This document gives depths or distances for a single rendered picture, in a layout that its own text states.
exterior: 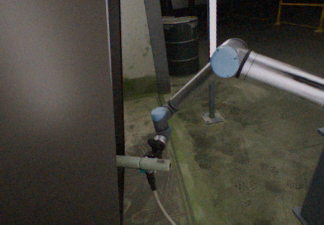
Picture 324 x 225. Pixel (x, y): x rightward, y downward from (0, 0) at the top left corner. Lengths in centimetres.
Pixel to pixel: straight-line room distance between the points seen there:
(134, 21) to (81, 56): 220
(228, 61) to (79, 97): 56
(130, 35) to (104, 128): 220
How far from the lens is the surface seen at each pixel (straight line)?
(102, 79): 36
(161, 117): 115
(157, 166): 97
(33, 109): 42
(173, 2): 739
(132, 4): 253
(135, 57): 261
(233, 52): 76
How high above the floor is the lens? 128
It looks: 29 degrees down
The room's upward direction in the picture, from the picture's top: 9 degrees counter-clockwise
